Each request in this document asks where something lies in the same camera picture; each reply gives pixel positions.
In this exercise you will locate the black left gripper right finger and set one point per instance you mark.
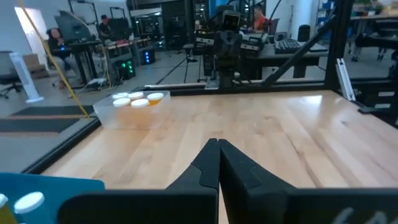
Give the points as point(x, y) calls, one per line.
point(264, 205)

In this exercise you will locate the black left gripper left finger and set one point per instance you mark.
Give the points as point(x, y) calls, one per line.
point(186, 205)

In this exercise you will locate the large orange pill bottle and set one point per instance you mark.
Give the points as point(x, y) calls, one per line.
point(121, 102)
point(136, 95)
point(140, 103)
point(155, 96)

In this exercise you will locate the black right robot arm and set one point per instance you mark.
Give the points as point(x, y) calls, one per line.
point(227, 79)

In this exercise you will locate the clear plastic bin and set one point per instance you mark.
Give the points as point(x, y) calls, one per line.
point(130, 119)

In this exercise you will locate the blue plastic bin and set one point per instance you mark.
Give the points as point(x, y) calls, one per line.
point(46, 186)

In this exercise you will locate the person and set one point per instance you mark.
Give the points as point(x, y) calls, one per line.
point(259, 21)
point(56, 40)
point(105, 28)

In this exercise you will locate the dark work table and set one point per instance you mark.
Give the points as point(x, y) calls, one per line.
point(280, 59)

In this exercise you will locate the black keyboard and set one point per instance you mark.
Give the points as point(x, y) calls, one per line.
point(286, 46)

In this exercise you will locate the black speaker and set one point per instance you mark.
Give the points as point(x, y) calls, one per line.
point(304, 32)

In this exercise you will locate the computer tower blue lights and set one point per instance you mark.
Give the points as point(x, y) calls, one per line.
point(148, 57)

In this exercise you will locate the computer tower green lights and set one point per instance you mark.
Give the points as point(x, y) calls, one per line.
point(126, 70)

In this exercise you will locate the black desk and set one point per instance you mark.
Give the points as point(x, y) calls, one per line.
point(84, 49)

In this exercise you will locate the black monitor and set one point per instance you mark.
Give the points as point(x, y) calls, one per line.
point(73, 26)

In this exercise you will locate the black hazard-striped floor mat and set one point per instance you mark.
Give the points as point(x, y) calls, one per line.
point(37, 125)
point(53, 111)

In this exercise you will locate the cardboard box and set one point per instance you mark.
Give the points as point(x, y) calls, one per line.
point(38, 67)

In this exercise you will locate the white tower fan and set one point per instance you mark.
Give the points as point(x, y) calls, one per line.
point(23, 74)

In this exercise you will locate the black office chair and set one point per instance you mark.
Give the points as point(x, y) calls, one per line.
point(7, 67)

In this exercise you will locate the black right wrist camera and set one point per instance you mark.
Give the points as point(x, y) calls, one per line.
point(231, 21)

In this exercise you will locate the black metal table frame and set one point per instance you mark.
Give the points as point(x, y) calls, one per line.
point(339, 31)

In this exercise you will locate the silver aluminium bracket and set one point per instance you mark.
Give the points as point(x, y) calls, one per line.
point(343, 77)

